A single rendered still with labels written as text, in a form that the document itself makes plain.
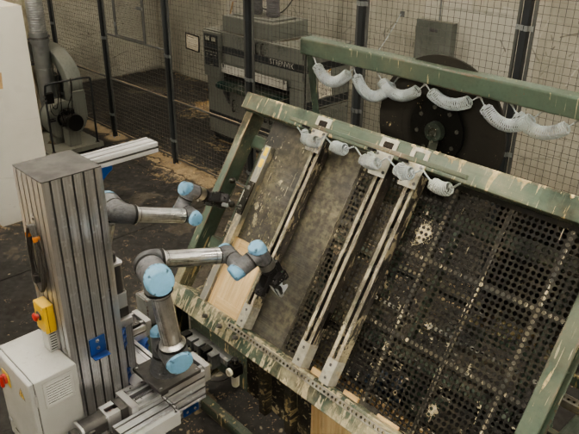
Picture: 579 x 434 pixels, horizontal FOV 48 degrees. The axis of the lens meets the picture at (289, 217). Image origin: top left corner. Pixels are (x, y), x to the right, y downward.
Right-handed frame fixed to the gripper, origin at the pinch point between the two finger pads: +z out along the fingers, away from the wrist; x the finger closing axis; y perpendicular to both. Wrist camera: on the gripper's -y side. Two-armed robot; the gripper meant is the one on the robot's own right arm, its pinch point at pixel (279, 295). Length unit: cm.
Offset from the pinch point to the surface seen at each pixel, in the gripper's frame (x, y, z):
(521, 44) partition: 24, 252, 43
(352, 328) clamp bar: -27.2, 12.0, 22.4
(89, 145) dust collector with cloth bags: 535, 108, 187
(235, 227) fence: 72, 28, 18
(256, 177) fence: 72, 54, 3
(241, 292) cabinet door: 50, 3, 35
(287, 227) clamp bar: 34, 38, 9
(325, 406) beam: -29, -20, 43
